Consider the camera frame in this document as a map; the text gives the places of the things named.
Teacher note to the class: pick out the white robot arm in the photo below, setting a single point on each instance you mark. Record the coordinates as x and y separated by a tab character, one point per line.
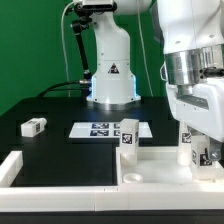
193	35

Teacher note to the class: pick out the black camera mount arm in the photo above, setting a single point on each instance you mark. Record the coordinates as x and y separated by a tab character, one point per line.
82	23

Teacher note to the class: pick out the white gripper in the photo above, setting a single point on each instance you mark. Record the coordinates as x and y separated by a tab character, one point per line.
209	120

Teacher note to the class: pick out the white U-shaped obstacle fence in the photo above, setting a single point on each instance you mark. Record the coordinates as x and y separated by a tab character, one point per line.
197	195

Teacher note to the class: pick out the camera on mount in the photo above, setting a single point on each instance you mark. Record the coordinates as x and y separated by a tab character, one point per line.
98	4

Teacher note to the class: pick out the white marker tag sheet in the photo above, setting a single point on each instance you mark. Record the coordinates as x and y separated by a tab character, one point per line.
91	130

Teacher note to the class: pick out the white square tabletop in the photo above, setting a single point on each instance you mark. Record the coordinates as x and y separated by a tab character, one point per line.
159	165

